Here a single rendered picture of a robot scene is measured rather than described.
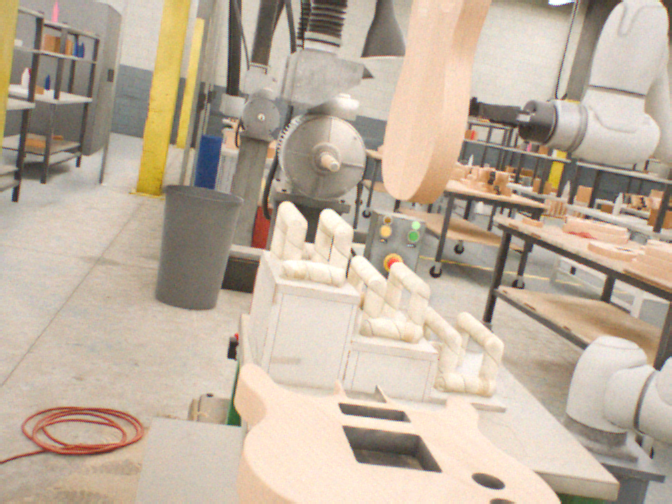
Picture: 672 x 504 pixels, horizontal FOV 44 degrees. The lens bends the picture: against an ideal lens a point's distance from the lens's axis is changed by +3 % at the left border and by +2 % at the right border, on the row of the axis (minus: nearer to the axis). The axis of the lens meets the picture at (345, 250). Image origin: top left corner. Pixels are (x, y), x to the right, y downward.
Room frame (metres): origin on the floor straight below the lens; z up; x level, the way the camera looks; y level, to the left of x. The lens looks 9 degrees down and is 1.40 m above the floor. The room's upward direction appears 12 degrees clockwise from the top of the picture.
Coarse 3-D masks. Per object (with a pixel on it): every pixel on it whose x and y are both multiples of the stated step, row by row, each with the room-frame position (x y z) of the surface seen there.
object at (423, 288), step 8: (392, 264) 1.58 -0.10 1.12; (400, 264) 1.56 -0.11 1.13; (392, 272) 1.56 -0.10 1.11; (400, 272) 1.51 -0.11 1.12; (408, 272) 1.49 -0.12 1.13; (400, 280) 1.50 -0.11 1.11; (408, 280) 1.45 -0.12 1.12; (416, 280) 1.43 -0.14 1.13; (408, 288) 1.44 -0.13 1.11; (416, 288) 1.40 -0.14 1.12; (424, 288) 1.40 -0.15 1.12
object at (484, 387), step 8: (440, 376) 1.41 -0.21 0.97; (448, 376) 1.41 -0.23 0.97; (456, 376) 1.42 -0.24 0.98; (464, 376) 1.42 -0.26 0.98; (472, 376) 1.43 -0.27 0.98; (440, 384) 1.41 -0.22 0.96; (448, 384) 1.41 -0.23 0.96; (456, 384) 1.41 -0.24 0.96; (464, 384) 1.41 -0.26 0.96; (472, 384) 1.42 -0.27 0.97; (480, 384) 1.42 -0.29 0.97; (488, 384) 1.43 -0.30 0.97; (496, 384) 1.44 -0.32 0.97; (472, 392) 1.42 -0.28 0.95; (480, 392) 1.42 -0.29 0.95; (488, 392) 1.42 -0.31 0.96
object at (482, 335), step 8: (464, 312) 1.62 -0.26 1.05; (464, 320) 1.58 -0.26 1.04; (472, 320) 1.56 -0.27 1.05; (464, 328) 1.57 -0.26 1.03; (472, 328) 1.53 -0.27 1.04; (480, 328) 1.51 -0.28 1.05; (472, 336) 1.52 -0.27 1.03; (480, 336) 1.48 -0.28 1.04; (488, 336) 1.46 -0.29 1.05; (496, 336) 1.46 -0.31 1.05; (480, 344) 1.48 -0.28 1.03; (488, 344) 1.44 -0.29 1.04; (496, 344) 1.44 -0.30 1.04
